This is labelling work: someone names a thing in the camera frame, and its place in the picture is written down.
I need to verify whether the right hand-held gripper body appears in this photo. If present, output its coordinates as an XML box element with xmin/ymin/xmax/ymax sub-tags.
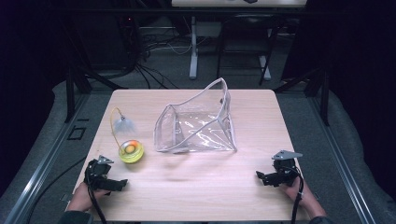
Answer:
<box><xmin>271</xmin><ymin>149</ymin><xmax>304</xmax><ymax>188</ymax></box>

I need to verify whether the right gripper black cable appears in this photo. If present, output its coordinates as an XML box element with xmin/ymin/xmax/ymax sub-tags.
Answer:
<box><xmin>284</xmin><ymin>166</ymin><xmax>305</xmax><ymax>224</ymax></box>

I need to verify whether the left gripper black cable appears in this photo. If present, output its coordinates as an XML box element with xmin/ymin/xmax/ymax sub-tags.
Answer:
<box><xmin>85</xmin><ymin>160</ymin><xmax>108</xmax><ymax>224</ymax></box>

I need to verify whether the person's right hand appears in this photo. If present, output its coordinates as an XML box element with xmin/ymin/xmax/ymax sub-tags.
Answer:
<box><xmin>280</xmin><ymin>175</ymin><xmax>316</xmax><ymax>208</ymax></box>

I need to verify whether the white standing desk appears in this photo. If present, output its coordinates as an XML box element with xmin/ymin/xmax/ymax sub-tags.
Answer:
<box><xmin>170</xmin><ymin>0</ymin><xmax>308</xmax><ymax>81</ymax></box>

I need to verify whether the clear plastic zipper bag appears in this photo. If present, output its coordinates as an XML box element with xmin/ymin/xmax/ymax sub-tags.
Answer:
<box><xmin>152</xmin><ymin>77</ymin><xmax>238</xmax><ymax>155</ymax></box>

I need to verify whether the black metal frame stand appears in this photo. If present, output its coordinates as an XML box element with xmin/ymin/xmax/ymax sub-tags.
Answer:
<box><xmin>62</xmin><ymin>12</ymin><xmax>129</xmax><ymax>124</ymax></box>
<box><xmin>273</xmin><ymin>12</ymin><xmax>332</xmax><ymax>127</ymax></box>

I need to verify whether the black chair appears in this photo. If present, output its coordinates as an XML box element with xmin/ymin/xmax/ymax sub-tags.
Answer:
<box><xmin>215</xmin><ymin>12</ymin><xmax>283</xmax><ymax>87</ymax></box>

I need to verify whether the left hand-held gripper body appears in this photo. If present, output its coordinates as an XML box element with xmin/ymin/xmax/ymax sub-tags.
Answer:
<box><xmin>83</xmin><ymin>155</ymin><xmax>116</xmax><ymax>191</ymax></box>

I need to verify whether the black floor cable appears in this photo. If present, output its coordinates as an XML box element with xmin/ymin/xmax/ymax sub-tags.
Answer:
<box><xmin>26</xmin><ymin>156</ymin><xmax>88</xmax><ymax>224</ymax></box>

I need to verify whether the person's left hand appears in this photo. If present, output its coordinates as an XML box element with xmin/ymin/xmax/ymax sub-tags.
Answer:
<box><xmin>66</xmin><ymin>181</ymin><xmax>110</xmax><ymax>213</ymax></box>

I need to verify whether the tangle of floor cables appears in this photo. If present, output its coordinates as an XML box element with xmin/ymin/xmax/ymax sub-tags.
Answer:
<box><xmin>132</xmin><ymin>26</ymin><xmax>195</xmax><ymax>91</ymax></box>

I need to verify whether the grey metal floor rail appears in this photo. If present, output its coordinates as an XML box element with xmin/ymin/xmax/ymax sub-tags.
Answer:
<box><xmin>307</xmin><ymin>92</ymin><xmax>378</xmax><ymax>224</ymax></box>
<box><xmin>2</xmin><ymin>92</ymin><xmax>92</xmax><ymax>224</ymax></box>

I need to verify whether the yellow feather cat toy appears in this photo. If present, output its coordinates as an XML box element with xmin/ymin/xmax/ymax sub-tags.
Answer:
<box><xmin>109</xmin><ymin>106</ymin><xmax>146</xmax><ymax>164</ymax></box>

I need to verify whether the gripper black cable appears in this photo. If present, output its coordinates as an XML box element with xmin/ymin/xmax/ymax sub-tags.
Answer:
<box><xmin>85</xmin><ymin>160</ymin><xmax>108</xmax><ymax>224</ymax></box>
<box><xmin>284</xmin><ymin>166</ymin><xmax>305</xmax><ymax>224</ymax></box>

